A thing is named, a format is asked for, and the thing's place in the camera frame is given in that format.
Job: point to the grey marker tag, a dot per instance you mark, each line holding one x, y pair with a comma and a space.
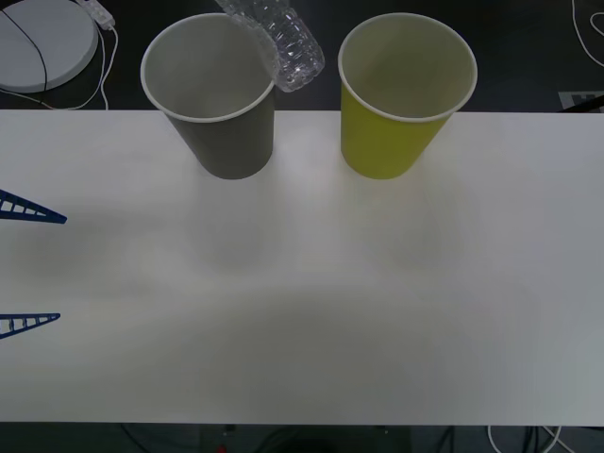
582, 100

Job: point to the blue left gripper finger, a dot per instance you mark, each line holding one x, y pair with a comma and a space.
56, 218
54, 316

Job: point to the white power strip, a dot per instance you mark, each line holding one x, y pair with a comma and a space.
100, 11

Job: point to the white round disc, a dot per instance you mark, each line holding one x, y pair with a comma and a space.
61, 47

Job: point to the grey plastic bin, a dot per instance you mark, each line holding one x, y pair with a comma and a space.
226, 146

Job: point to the clear bottle with green cap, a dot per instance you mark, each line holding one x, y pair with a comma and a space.
297, 56

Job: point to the yellow-green plastic bin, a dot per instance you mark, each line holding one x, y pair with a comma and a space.
377, 146

